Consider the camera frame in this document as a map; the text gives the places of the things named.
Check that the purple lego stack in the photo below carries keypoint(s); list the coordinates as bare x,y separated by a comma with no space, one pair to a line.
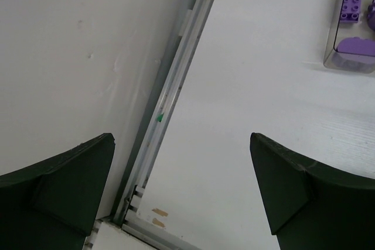
350,11

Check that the aluminium rail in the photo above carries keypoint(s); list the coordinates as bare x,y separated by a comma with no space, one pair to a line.
128,235
155,93

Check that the purple curved lego block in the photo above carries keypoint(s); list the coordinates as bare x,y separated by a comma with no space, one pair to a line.
357,51

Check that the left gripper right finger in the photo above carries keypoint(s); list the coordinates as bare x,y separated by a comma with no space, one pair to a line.
310,205

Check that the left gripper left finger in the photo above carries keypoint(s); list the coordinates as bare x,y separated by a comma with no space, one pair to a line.
53,204

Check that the left side aluminium rail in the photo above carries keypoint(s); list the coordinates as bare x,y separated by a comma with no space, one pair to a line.
155,93

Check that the purple round lego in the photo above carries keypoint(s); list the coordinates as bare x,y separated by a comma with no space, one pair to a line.
371,15

